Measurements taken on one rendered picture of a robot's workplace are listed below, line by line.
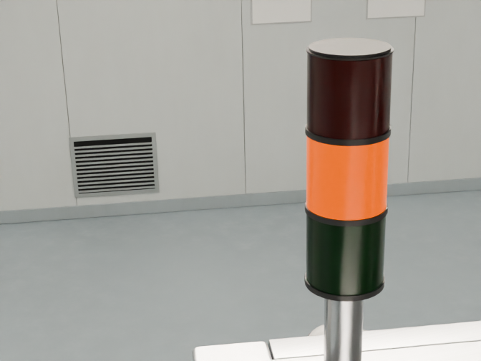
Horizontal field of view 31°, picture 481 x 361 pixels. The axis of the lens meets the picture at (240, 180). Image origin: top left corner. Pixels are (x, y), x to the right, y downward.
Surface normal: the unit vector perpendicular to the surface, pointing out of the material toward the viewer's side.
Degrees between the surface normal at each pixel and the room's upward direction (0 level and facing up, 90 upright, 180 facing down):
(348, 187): 90
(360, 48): 0
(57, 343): 0
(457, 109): 90
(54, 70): 90
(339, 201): 90
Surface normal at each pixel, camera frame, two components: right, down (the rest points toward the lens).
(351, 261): 0.05, 0.36
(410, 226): -0.02, -0.93
